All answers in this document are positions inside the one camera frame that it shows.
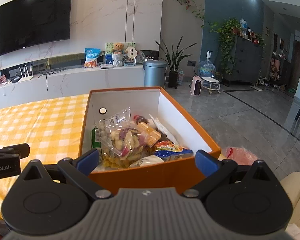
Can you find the white wifi router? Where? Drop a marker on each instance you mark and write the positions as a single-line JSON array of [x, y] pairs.
[[26, 73]]

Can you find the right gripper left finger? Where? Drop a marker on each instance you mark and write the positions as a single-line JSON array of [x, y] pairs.
[[76, 172]]

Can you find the blue water jug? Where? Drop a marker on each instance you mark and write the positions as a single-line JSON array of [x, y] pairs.
[[206, 67]]

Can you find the white round stool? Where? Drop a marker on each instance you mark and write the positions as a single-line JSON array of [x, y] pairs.
[[211, 85]]

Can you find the green sausage stick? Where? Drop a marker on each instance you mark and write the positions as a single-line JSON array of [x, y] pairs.
[[95, 139]]

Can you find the hanging ivy plant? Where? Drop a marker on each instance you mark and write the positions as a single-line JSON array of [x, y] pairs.
[[228, 31]]

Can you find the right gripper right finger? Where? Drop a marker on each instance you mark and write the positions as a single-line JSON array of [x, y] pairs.
[[215, 173]]

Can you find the clear mixed snack bag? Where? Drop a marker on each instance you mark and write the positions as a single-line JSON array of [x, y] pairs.
[[111, 127]]

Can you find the yellow star snack bag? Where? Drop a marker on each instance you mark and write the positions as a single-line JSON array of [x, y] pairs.
[[116, 163]]

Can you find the brown teddy bear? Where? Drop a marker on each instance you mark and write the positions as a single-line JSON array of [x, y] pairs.
[[118, 48]]

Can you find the pink small heater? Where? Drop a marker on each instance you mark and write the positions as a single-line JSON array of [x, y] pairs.
[[196, 86]]

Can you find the Mimi orange chips bag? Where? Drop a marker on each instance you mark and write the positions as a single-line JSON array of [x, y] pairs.
[[168, 151]]

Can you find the purple veggie chips bag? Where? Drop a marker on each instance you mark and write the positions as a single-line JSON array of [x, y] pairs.
[[136, 138]]

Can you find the grey blue trash bin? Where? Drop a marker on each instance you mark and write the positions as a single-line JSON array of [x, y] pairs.
[[155, 73]]

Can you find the white snack packet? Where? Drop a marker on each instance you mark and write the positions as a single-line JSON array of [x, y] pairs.
[[164, 130]]

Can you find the black wall television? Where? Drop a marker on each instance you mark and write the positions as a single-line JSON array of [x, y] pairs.
[[26, 23]]

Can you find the yellow checkered tablecloth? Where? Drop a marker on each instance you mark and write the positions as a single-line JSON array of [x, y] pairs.
[[52, 128]]

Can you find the orange cardboard box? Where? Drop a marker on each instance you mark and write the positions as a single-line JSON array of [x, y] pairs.
[[180, 174]]

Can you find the dark grey drawer cabinet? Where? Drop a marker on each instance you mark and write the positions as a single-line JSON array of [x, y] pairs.
[[247, 63]]

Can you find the tall green potted plant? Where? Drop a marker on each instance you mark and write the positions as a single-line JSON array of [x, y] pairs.
[[173, 57]]

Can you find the white tv cabinet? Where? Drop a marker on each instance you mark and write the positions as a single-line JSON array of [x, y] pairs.
[[70, 82]]

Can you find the blue snack bag on cabinet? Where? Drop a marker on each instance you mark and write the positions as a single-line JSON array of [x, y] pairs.
[[91, 56]]

